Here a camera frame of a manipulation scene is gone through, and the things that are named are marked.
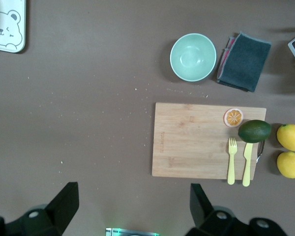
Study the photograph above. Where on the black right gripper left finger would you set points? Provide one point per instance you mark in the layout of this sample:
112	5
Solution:
62	209

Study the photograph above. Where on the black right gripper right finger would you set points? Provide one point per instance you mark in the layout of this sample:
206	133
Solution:
200	209

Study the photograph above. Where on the yellow plastic fork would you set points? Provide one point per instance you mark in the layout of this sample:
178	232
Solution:
231	167

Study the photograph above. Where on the yellow plastic knife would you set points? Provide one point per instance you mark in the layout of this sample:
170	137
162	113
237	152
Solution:
247	167

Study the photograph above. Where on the wooden cutting board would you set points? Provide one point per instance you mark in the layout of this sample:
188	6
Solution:
191	142

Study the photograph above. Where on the small metal peeler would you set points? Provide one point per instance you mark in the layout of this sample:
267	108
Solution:
261	152

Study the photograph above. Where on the green avocado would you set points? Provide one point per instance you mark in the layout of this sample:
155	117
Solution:
254	131

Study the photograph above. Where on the orange slice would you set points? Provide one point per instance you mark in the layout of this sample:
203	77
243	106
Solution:
233	117

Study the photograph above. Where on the yellow lemon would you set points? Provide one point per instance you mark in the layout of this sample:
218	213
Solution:
290	164
291	137

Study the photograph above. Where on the pale green bowl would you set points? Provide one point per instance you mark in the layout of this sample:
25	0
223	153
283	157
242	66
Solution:
193	57

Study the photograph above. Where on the dark grey cloth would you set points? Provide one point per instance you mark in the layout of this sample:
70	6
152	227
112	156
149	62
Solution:
245	64

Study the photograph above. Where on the pink cloth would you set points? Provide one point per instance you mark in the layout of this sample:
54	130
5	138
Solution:
225	54

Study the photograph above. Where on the cream tray with bear print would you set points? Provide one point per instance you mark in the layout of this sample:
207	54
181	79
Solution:
5	24

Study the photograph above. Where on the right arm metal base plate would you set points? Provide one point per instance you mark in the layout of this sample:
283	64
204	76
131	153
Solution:
132	232

